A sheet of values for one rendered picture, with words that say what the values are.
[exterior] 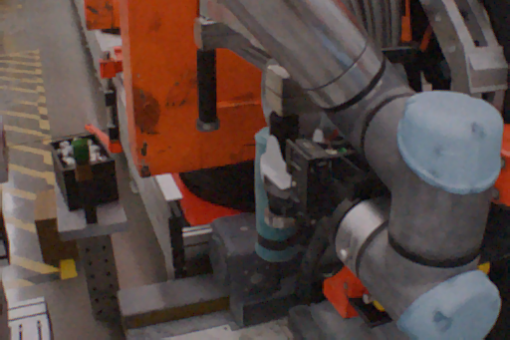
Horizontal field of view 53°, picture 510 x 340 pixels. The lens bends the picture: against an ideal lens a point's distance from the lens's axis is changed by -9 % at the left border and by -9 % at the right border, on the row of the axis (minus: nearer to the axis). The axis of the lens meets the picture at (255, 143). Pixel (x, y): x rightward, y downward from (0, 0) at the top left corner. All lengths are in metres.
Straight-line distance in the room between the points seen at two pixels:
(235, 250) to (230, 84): 0.40
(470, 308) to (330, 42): 0.23
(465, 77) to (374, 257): 0.30
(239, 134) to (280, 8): 0.97
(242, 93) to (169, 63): 0.21
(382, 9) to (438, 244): 0.36
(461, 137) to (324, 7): 0.15
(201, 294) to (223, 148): 0.45
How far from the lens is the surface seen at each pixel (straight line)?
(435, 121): 0.36
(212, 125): 0.99
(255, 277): 1.32
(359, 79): 0.45
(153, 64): 1.25
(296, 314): 1.49
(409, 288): 0.42
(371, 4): 0.67
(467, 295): 0.41
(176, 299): 1.57
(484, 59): 0.69
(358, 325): 1.35
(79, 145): 1.22
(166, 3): 1.23
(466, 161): 0.36
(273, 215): 0.70
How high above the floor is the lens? 1.13
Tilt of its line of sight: 24 degrees down
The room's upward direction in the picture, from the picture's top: straight up
